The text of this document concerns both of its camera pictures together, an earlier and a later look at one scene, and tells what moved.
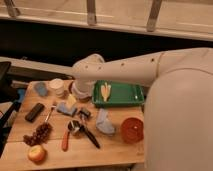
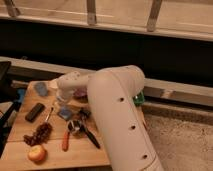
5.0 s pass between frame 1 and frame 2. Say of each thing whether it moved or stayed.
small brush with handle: stayed
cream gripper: moved
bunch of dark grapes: stayed
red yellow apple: stayed
